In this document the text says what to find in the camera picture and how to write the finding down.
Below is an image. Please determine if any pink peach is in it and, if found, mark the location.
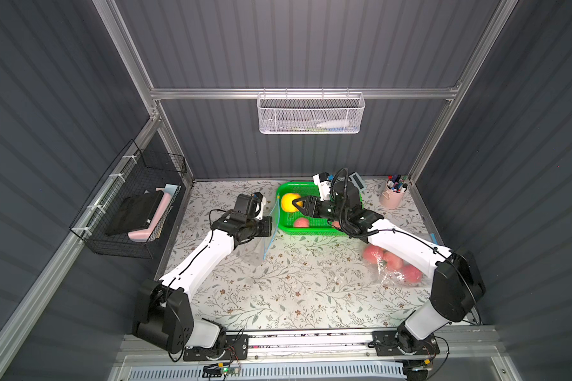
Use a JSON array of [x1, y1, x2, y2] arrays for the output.
[[293, 217, 311, 229], [383, 251, 405, 271], [362, 244, 385, 264]]

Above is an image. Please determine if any clear zip-top bag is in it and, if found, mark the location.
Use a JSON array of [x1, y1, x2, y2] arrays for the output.
[[232, 208, 280, 266], [368, 229, 451, 287]]

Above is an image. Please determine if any red yellow peach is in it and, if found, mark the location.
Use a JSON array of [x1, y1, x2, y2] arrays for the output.
[[400, 265, 424, 284]]

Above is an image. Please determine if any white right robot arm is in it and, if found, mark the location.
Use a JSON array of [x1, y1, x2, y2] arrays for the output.
[[286, 178, 486, 355]]

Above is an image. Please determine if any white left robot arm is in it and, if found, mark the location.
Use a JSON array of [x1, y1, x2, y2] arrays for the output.
[[132, 192, 274, 357]]

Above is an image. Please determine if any green plastic basket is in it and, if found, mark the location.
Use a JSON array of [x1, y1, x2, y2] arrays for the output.
[[276, 182, 346, 237]]

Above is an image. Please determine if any light blue calculator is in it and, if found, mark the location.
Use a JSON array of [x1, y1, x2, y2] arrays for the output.
[[349, 172, 366, 191]]

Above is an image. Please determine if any pink metal pen bucket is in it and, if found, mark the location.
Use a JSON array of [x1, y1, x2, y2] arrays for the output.
[[379, 187, 405, 210]]

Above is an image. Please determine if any white tube in basket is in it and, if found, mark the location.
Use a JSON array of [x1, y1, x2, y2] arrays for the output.
[[316, 119, 350, 130]]

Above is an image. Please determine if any black flat case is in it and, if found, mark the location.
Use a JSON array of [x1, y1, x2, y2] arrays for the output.
[[105, 190, 164, 236]]

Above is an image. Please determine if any white wire wall basket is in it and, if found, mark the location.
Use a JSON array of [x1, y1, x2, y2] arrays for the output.
[[257, 91, 365, 135]]

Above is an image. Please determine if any pink handle tool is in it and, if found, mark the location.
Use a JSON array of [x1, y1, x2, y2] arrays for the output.
[[127, 186, 173, 242]]

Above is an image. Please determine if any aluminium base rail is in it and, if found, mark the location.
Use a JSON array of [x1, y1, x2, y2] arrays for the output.
[[123, 328, 459, 363]]

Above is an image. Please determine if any black wire side basket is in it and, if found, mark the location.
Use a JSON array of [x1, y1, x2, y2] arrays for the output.
[[70, 141, 187, 260]]

